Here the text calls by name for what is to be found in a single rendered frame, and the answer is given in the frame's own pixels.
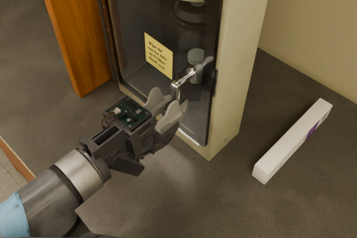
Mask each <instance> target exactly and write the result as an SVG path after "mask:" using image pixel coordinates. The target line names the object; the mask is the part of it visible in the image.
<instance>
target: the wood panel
mask: <svg viewBox="0 0 357 238"><path fill-rule="evenodd" d="M44 1H45V4H46V7H47V11H48V14H49V17H50V20H51V22H52V25H53V28H54V31H55V35H56V38H57V41H58V44H59V47H60V50H61V53H62V56H63V59H64V62H65V65H66V68H67V71H68V74H69V77H70V80H71V83H72V86H73V89H74V92H75V93H76V94H77V95H78V96H79V97H81V98H82V97H83V96H85V95H86V94H88V93H89V92H91V91H92V90H94V89H95V88H97V87H98V86H100V85H101V84H103V83H104V82H106V81H107V80H109V79H110V78H112V72H111V67H110V63H109V58H108V53H107V48H106V43H105V37H104V33H103V28H102V24H101V19H100V14H99V8H98V3H97V0H44Z"/></svg>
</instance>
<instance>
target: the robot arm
mask: <svg viewBox="0 0 357 238"><path fill-rule="evenodd" d="M118 103H119V104H118ZM187 108H188V100H187V99H186V100H185V101H183V102H182V103H180V104H179V102H178V101H177V100H174V101H173V102H171V95H167V96H163V94H162V92H161V90H160V89H159V88H158V87H155V88H153V89H152V90H151V91H150V94H149V97H148V101H147V102H146V103H145V104H144V105H143V106H141V105H140V104H139V103H138V102H136V101H135V100H134V99H132V98H131V97H129V96H128V95H127V94H126V95H124V96H123V97H122V98H120V99H119V100H118V101H116V102H115V103H113V104H112V105H110V106H109V107H107V108H106V109H105V110H103V111H102V113H103V116H104V119H103V120H102V122H101V124H102V129H101V130H100V131H98V132H97V133H96V134H94V135H93V136H92V137H91V138H90V137H88V136H87V135H86V134H85V135H84V136H82V137H81V138H80V139H78V140H79V143H80V146H79V147H77V149H73V150H72V151H70V152H69V153H68V154H66V155H65V156H64V157H62V158H61V159H60V160H58V161H57V162H56V163H54V164H53V165H52V166H50V167H49V168H47V169H46V170H45V171H43V172H42V173H41V174H39V175H38V176H36V177H35V178H34V179H33V180H31V181H30V182H29V183H27V184H26V185H24V186H23V187H22V188H20V189H19V190H16V191H14V192H13V194H12V195H11V196H10V197H9V198H7V199H6V200H5V201H4V202H3V203H1V204H0V236H1V237H0V238H123V237H116V236H110V235H103V234H96V233H92V232H91V231H90V230H89V229H88V228H87V226H86V225H85V223H84V222H83V221H82V219H81V218H80V217H79V215H78V214H76V212H75V210H76V209H77V208H78V207H79V206H80V205H81V204H83V203H84V202H85V201H86V200H88V199H89V198H90V197H91V196H92V195H93V194H95V193H96V192H97V191H98V190H99V189H101V188H102V187H103V186H104V183H106V182H107V181H108V180H109V179H110V178H111V177H112V174H111V172H110V169H111V170H114V171H118V172H121V173H125V174H129V175H133V176H136V177H137V176H139V175H140V174H141V173H142V171H143V170H144V168H145V167H144V166H143V165H142V164H141V163H140V161H139V159H144V156H146V155H148V154H150V153H152V154H153V155H154V154H155V152H157V151H158V150H160V149H162V148H164V147H165V146H167V145H168V144H169V143H170V141H171V140H172V138H173V136H174V135H175V133H176V131H177V130H178V128H179V125H180V124H181V122H182V120H183V117H184V115H185V113H186V110H187ZM166 109H167V111H166V114H165V115H164V116H163V117H162V118H161V119H160V120H159V121H158V122H156V117H157V115H159V114H160V113H163V112H164V111H165V110H166ZM104 120H105V123H106V126H104V125H103V121H104ZM154 129H155V130H156V132H155V133H154Z"/></svg>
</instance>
